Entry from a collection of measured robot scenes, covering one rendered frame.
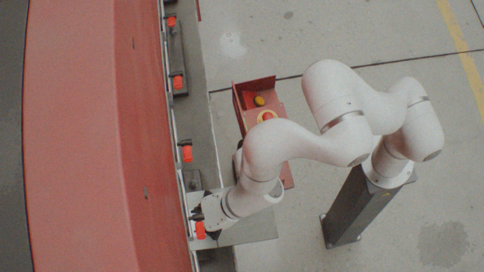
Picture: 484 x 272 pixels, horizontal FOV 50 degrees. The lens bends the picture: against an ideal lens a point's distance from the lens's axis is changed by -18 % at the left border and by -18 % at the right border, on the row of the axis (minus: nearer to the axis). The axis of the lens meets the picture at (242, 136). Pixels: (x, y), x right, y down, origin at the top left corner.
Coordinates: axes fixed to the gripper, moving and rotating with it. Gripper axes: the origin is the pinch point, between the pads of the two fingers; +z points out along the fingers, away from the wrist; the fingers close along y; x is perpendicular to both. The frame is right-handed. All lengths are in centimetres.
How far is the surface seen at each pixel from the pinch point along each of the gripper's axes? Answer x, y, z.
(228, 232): 7.5, 4.3, -3.2
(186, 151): -17.3, -11.5, -21.5
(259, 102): 39, -46, 6
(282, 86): 101, -84, 48
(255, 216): 14.0, 0.8, -8.7
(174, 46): 7, -65, 9
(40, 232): -89, 30, -92
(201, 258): 6.1, 9.8, 10.4
